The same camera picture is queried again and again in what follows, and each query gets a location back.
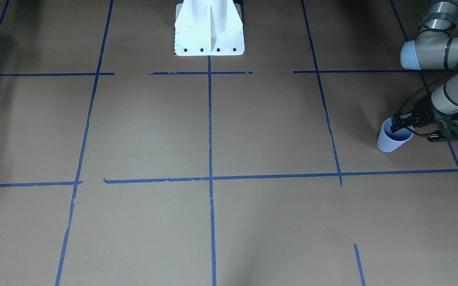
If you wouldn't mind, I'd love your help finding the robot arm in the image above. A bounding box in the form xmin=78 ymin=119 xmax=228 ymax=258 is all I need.
xmin=390 ymin=0 xmax=458 ymax=142

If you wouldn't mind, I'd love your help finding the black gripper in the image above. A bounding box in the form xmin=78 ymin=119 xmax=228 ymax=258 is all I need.
xmin=390 ymin=95 xmax=444 ymax=133

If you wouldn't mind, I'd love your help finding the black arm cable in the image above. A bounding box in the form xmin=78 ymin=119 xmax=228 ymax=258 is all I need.
xmin=398 ymin=0 xmax=458 ymax=137

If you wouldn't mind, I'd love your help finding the light blue ribbed cup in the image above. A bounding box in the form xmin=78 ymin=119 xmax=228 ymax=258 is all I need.
xmin=376 ymin=118 xmax=414 ymax=153

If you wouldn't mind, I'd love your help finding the white pedestal column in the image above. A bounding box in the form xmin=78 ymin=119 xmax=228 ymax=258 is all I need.
xmin=173 ymin=0 xmax=245 ymax=56

